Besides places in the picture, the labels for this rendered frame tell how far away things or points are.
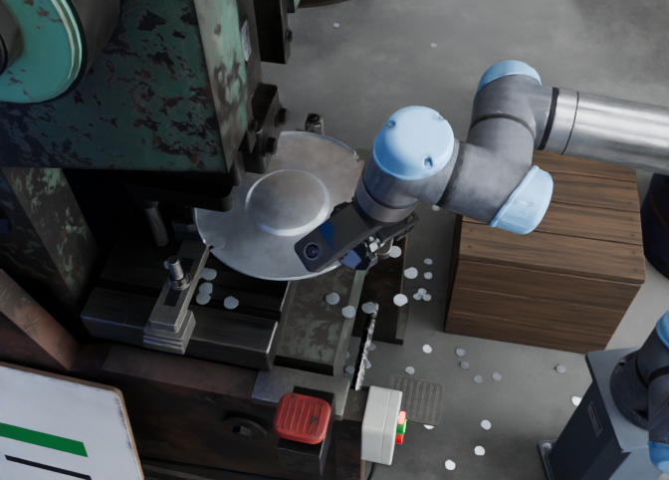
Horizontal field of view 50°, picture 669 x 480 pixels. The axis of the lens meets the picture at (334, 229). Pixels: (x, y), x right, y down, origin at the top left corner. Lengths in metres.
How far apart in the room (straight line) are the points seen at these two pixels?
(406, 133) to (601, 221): 1.07
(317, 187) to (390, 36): 1.64
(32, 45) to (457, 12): 2.37
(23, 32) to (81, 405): 0.82
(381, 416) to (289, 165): 0.42
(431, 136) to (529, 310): 1.09
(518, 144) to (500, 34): 1.98
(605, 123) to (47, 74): 0.58
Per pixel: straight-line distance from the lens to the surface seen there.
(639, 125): 0.88
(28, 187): 1.03
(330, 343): 1.14
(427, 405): 1.63
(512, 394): 1.86
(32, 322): 1.20
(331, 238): 0.89
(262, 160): 1.00
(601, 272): 1.66
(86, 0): 0.57
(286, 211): 1.11
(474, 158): 0.77
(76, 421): 1.35
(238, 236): 1.10
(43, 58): 0.60
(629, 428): 1.38
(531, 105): 0.86
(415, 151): 0.72
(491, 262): 1.63
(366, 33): 2.73
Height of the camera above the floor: 1.65
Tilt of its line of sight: 52 degrees down
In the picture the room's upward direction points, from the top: 2 degrees counter-clockwise
